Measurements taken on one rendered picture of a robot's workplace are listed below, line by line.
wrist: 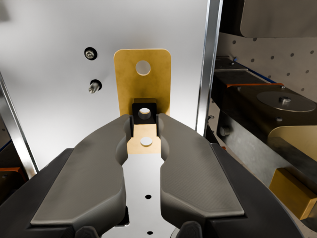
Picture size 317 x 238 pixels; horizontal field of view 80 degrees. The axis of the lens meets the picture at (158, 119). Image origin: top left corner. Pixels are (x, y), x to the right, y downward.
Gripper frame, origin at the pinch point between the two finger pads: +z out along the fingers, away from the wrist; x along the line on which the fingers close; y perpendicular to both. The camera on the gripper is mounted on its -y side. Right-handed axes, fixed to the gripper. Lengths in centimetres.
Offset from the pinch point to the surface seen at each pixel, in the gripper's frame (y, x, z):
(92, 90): -0.1, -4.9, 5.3
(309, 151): 5.6, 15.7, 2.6
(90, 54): -3.1, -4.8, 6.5
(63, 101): 1.6, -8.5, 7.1
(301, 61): 4, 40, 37
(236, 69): 2.9, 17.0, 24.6
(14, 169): 14.6, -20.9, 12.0
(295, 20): -5.7, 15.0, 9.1
